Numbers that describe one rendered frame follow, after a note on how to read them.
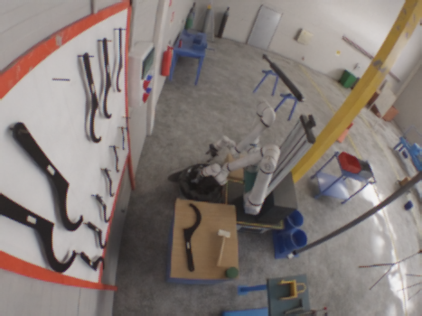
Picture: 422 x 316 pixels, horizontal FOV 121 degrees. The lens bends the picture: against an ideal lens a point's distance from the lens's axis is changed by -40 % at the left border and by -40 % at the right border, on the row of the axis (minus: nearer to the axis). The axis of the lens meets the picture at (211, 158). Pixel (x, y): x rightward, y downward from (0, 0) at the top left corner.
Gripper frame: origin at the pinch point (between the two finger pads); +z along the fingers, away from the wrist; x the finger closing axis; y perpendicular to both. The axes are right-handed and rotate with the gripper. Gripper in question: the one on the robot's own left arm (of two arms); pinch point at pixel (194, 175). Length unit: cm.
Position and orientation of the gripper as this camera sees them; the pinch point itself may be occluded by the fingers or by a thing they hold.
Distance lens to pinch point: 205.2
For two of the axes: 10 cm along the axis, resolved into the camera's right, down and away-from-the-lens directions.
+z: -6.8, 2.8, 6.8
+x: -2.6, 7.8, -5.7
